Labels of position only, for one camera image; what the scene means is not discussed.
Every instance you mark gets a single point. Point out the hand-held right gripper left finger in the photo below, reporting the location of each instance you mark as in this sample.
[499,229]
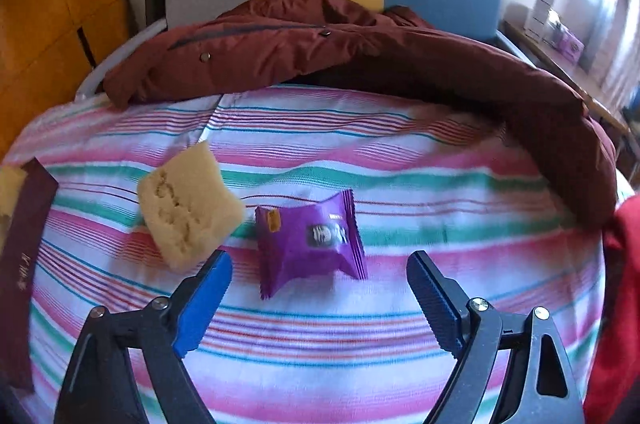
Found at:
[205,299]

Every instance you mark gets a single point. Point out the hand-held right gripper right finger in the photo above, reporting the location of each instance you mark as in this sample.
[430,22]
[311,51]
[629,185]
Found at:
[437,304]

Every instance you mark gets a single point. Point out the dented pale sponge piece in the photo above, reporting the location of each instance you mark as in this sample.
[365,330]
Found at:
[185,204]

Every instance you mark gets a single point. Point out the purple snack packet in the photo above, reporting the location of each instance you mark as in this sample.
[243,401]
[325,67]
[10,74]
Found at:
[310,239]

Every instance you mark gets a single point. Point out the striped bed sheet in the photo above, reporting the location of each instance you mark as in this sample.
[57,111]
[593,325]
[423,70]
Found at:
[400,184]

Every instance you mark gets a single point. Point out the red blanket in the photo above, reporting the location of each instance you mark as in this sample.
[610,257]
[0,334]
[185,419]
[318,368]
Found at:
[620,304]

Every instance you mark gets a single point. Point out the maroon padded jacket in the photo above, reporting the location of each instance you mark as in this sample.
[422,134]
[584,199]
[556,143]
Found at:
[400,53]

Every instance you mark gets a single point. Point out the wooden window ledge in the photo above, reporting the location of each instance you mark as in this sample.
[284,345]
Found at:
[565,73]

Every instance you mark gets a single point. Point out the purple box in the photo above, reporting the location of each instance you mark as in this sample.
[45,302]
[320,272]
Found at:
[570,43]

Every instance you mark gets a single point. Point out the white box stack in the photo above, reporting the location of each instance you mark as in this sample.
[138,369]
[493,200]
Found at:
[542,11]

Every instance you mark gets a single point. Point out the wooden wardrobe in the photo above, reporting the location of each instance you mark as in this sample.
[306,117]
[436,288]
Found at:
[50,3]

